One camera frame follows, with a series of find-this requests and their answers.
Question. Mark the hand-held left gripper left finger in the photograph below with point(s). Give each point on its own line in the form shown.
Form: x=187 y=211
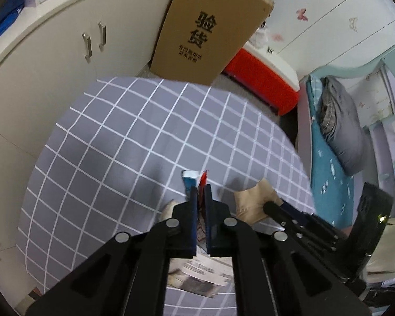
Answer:
x=193 y=223

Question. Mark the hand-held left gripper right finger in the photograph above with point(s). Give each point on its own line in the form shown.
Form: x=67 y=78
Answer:
x=209 y=223

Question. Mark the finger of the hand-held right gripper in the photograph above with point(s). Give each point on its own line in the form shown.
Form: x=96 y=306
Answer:
x=283 y=216
x=311 y=219

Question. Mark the red blue snack wrapper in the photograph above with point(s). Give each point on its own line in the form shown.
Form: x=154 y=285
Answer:
x=201 y=210

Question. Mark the beige cloth piece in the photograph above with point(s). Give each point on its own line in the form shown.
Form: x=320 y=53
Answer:
x=250 y=204

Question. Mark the beige paper scrap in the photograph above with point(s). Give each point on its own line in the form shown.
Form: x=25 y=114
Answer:
x=168 y=211

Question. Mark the teal printed bed blanket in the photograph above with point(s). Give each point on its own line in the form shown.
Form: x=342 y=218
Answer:
x=326 y=171

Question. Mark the printed paper leaflet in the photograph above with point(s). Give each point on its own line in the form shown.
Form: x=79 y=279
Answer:
x=197 y=276

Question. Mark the bed with teal sheet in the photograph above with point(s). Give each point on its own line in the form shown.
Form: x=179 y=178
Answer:
x=304 y=131

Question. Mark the grey pillow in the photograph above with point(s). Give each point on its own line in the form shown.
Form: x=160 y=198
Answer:
x=345 y=131

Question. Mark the grey checked tablecloth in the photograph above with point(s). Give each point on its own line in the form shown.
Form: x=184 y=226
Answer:
x=118 y=158

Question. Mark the red storage bench white top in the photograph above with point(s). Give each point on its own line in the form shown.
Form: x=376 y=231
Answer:
x=263 y=82

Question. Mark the small pink sticker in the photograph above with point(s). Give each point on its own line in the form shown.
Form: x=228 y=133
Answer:
x=278 y=37

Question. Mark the white clothing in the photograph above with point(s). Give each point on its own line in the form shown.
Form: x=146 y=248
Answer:
x=260 y=38

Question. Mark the brown cardboard box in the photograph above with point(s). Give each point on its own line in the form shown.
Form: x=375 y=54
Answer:
x=210 y=23

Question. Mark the pink butterfly sticker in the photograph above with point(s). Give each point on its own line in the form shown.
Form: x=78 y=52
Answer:
x=302 y=14

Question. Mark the beige cabinet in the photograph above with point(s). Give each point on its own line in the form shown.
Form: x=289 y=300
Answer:
x=52 y=72

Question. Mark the white wardrobe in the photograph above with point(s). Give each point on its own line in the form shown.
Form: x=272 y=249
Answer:
x=332 y=6

